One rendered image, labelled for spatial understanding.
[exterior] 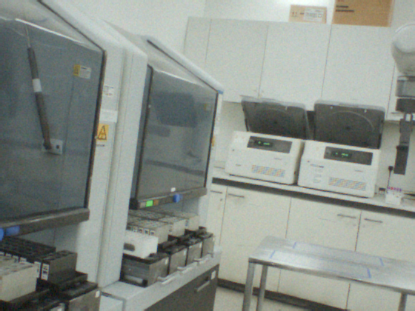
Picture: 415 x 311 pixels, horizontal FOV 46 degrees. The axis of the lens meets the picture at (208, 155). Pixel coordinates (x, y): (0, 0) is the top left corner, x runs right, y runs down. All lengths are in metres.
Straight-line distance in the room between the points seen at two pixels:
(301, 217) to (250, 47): 1.47
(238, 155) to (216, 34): 1.11
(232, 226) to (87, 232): 2.64
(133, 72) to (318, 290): 2.75
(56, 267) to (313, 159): 2.75
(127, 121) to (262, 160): 2.47
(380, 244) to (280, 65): 1.60
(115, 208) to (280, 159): 2.46
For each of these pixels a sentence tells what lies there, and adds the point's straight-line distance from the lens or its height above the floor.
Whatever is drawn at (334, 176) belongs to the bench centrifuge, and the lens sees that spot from 3.74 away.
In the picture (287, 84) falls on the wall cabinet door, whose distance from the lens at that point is 4.11.
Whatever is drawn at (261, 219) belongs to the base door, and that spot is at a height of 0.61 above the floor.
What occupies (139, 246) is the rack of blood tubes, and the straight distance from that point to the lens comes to 1.58.
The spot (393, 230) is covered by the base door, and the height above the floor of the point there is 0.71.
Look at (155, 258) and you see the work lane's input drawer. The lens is 1.59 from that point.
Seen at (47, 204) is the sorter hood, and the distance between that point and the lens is 1.19.
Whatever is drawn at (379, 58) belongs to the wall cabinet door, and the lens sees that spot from 4.06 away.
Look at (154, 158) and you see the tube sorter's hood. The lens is 1.61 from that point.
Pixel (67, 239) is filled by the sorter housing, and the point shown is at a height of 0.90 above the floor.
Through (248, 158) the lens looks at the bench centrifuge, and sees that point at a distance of 3.86.
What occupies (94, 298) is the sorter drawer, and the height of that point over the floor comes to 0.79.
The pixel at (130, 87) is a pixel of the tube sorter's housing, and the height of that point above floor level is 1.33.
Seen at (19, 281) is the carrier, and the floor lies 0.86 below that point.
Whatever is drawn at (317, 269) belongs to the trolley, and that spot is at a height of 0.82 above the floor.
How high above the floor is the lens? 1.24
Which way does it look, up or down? 3 degrees down
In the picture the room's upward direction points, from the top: 8 degrees clockwise
